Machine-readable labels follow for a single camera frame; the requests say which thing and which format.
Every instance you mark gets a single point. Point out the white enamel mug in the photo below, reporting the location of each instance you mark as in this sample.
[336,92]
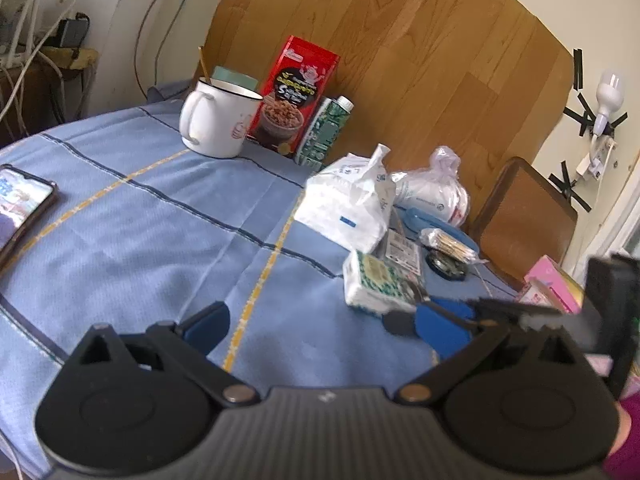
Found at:
[220,120]

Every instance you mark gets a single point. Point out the black charger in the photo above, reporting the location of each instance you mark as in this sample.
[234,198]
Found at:
[72,32]

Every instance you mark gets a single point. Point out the wooden stick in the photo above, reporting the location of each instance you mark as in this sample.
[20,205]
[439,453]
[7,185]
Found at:
[204,65]

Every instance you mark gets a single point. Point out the small wooden side table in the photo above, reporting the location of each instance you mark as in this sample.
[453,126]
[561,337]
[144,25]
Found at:
[60,60]

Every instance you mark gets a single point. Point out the red cereal box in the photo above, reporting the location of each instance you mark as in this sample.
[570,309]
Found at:
[295,90]

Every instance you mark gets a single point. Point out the white tissue pack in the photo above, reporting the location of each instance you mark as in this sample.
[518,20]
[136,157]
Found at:
[345,205]

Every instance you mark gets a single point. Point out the white window frame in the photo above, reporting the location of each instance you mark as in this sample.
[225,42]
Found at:
[615,220]

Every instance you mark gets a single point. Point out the plastic bag of paper cups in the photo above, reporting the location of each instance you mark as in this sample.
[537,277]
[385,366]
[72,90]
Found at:
[440,195]

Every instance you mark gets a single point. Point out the white light bulb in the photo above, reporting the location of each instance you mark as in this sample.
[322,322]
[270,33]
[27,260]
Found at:
[609,97]

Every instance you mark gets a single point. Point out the black tape strip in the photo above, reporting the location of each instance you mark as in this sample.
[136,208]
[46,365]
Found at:
[575,195]
[580,117]
[577,70]
[566,175]

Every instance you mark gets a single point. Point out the blue striped tablecloth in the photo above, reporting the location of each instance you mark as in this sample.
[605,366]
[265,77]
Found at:
[150,235]

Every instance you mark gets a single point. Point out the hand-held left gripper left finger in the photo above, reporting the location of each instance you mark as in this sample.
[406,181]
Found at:
[207,325]

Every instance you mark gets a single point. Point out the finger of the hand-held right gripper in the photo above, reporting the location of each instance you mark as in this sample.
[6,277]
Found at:
[400,324]
[520,306]

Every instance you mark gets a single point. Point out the pink tin box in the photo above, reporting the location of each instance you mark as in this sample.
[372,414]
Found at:
[550,285]

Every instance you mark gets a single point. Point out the wood-grain wall sheet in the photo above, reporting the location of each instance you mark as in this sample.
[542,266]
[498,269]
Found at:
[425,60]

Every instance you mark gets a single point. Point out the green patterned carton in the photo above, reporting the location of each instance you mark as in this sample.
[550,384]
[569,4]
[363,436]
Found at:
[325,130]

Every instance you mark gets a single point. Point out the green patterned small box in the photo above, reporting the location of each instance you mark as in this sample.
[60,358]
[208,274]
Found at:
[377,280]

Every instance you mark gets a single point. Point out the blue plastic tray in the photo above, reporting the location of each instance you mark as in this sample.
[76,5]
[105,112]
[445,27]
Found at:
[425,220]

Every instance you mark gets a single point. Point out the person's right forearm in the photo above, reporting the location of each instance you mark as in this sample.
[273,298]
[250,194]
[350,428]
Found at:
[625,440]

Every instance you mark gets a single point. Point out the smartphone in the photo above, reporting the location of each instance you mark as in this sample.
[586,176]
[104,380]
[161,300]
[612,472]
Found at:
[22,205]

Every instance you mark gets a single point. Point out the green correction tape dispenser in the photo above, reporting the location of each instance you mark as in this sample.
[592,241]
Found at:
[446,266]

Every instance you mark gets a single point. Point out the white power adapter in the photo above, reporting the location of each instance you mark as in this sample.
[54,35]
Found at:
[595,162]

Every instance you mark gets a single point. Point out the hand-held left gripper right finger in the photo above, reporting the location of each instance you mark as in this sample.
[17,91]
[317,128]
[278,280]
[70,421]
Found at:
[445,335]

